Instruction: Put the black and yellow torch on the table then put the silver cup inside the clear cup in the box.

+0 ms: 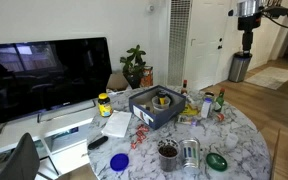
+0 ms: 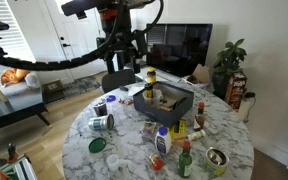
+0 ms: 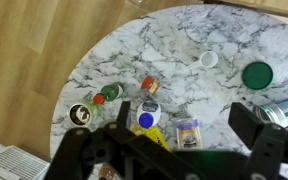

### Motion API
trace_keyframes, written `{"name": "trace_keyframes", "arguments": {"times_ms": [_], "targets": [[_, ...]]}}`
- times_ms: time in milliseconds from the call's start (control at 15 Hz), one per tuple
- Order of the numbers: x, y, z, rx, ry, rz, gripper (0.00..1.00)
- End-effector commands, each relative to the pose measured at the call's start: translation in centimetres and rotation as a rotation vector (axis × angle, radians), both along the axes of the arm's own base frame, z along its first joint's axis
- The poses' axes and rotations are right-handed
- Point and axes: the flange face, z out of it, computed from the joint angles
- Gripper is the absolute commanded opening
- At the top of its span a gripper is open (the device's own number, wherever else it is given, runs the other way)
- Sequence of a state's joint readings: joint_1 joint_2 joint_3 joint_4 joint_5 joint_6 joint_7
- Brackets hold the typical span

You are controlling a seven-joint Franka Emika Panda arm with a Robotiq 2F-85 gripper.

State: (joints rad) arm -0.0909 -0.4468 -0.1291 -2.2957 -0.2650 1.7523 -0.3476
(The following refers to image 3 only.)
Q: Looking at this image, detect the small brown bottle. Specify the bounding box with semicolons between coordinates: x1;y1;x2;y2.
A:
97;163;117;180

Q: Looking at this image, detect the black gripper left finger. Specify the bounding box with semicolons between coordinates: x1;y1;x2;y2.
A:
44;101;185;180

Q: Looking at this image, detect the white plastic measuring scoop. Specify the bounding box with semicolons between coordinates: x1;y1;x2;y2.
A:
187;51;219;71

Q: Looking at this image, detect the printed paper sheet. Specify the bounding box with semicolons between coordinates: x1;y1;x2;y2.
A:
0;138;51;180

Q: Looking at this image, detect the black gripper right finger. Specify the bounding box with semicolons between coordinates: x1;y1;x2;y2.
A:
228;102;287;180

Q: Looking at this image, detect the green bottle with red cap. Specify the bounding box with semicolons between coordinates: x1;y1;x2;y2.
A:
92;81;125;106

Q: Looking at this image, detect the silver metal cup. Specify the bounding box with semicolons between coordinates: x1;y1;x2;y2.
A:
253;96;288;129

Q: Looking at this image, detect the white bottle with blue cap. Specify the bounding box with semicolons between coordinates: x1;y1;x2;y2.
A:
136;100;162;130

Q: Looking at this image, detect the purple label jar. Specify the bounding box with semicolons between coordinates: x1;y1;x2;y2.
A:
175;117;204;150

